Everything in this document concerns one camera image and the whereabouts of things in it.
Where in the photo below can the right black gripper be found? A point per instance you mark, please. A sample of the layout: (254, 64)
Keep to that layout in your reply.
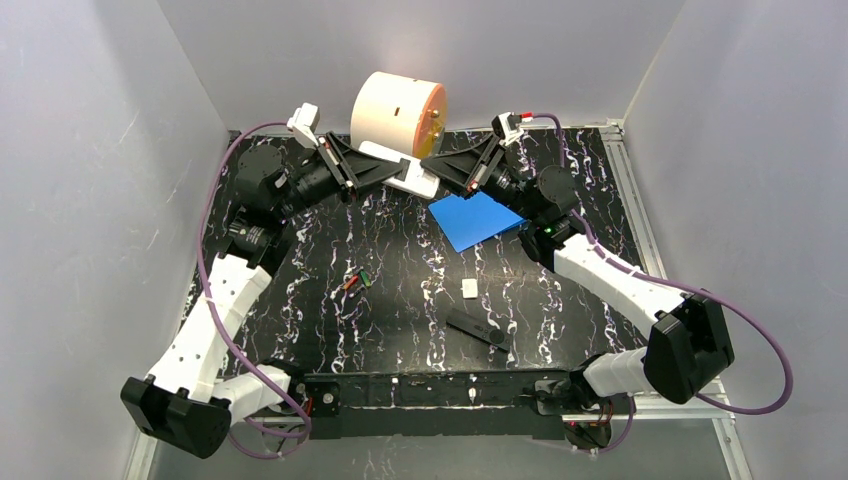
(482, 169)

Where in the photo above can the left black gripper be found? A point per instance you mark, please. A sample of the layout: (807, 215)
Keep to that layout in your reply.
(339, 166)

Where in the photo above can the white remote control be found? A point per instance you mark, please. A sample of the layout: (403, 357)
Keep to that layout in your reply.
(412, 178)

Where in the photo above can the green battery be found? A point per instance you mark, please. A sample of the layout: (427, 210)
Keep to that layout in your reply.
(365, 279)

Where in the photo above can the white battery cover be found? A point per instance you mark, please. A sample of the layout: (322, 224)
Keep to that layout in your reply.
(469, 288)

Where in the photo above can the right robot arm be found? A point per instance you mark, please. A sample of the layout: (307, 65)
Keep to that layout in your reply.
(688, 340)

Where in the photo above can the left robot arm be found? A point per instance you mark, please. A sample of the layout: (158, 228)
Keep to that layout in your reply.
(203, 384)

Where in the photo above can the black remote control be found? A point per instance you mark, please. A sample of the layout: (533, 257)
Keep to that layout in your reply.
(479, 329)

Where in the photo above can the white cylinder orange face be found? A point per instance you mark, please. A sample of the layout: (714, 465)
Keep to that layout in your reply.
(402, 113)

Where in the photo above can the blue foam pad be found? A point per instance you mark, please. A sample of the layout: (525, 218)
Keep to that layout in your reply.
(468, 222)

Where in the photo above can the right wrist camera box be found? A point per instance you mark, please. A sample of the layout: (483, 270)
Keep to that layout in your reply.
(508, 128)

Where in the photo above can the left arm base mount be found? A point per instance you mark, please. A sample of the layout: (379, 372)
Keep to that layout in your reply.
(321, 397)

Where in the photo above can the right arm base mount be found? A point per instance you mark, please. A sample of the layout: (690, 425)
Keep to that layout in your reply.
(556, 397)

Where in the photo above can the aluminium frame rail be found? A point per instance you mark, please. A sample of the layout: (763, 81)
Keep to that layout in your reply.
(651, 406)

